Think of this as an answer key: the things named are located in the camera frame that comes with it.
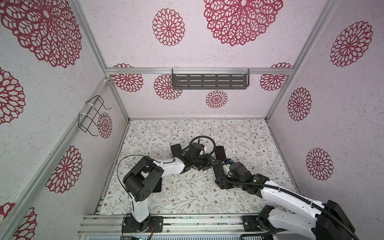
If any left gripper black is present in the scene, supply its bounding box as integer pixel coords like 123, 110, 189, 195
192, 153, 219, 172

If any black phone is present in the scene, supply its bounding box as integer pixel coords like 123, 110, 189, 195
212, 161, 225, 186

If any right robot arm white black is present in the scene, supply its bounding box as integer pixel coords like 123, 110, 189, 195
213, 161, 358, 240

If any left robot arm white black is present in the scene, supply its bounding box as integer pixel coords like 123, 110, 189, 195
120, 155, 213, 224

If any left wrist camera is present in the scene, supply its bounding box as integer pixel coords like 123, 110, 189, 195
187, 143, 205, 158

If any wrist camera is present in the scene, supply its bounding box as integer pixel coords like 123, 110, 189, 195
187, 143, 205, 158
223, 159, 235, 165

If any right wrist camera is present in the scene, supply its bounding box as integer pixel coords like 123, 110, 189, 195
223, 159, 235, 165

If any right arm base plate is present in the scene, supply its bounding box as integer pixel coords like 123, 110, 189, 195
242, 215, 271, 232

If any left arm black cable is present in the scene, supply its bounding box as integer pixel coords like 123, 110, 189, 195
116, 154, 151, 211

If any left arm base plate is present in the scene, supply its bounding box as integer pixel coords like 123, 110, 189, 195
122, 215, 164, 234

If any dark metal wall shelf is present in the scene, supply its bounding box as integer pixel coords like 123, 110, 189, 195
171, 69, 250, 90

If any black wire wall rack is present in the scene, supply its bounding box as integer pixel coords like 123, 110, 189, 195
78, 95, 113, 139

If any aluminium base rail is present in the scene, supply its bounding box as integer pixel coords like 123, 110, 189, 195
77, 214, 255, 237

